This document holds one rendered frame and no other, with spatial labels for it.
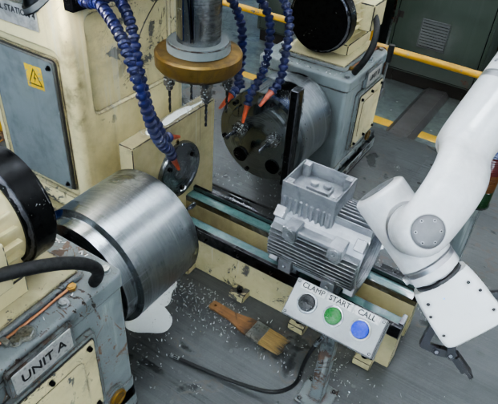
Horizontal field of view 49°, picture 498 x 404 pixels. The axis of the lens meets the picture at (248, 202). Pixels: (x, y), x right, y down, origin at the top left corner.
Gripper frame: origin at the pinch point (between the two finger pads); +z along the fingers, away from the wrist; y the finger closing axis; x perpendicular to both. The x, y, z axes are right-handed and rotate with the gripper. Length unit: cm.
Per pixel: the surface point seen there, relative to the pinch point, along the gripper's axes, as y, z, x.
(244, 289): -42, -24, 34
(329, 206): -11.5, -31.2, 19.9
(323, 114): -7, -48, 61
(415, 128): 12, -14, 292
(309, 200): -14.4, -34.2, 21.2
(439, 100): 37, -18, 336
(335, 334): -19.6, -14.5, 1.7
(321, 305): -19.5, -19.4, 4.2
